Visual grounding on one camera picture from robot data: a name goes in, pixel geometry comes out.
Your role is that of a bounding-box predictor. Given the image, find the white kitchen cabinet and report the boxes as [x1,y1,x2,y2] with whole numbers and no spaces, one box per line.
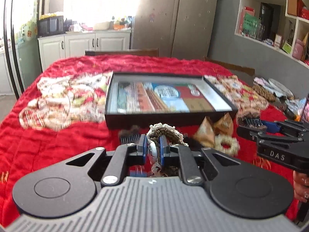
[38,29,132,71]

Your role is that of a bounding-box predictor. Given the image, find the person right hand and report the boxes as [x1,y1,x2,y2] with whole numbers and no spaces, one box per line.
[293,171,309,203]

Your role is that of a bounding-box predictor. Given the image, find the wooden chair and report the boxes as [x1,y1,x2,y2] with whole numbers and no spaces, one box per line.
[204,57,255,77]
[85,48,159,57]

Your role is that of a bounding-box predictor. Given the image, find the wooden chair back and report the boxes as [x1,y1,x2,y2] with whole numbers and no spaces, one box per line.
[85,48,159,57]

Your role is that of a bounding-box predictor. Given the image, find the white plate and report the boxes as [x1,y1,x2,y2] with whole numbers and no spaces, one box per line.
[268,78,294,98]

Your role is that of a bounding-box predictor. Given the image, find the brown crochet scrunchie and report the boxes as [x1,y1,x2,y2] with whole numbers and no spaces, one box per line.
[146,123,188,177]

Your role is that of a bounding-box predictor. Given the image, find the white wall shelf unit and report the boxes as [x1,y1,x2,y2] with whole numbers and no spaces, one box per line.
[235,0,308,67]

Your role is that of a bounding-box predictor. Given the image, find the black microwave oven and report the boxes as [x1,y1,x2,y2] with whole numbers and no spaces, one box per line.
[38,16,65,37]

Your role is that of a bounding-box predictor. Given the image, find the brown furry hair claw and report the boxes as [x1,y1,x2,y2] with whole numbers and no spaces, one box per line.
[236,109,267,131]

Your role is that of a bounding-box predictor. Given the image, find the wooden chair right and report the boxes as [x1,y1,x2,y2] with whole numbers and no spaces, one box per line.
[204,57,255,77]

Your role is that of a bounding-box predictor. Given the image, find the steel double door refrigerator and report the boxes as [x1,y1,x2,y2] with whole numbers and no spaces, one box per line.
[130,0,217,60]

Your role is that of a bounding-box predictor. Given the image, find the black shallow box tray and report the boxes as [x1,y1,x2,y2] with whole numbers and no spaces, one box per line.
[105,72,238,129]

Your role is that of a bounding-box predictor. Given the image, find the cream yarn scrunchie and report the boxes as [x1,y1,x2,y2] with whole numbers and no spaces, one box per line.
[214,135,240,157]

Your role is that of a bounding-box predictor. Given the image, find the red bear print quilt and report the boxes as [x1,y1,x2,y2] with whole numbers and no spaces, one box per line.
[0,54,300,227]

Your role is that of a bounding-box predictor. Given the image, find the brown knitted scrunchie side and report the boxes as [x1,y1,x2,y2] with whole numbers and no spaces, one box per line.
[252,84,276,102]

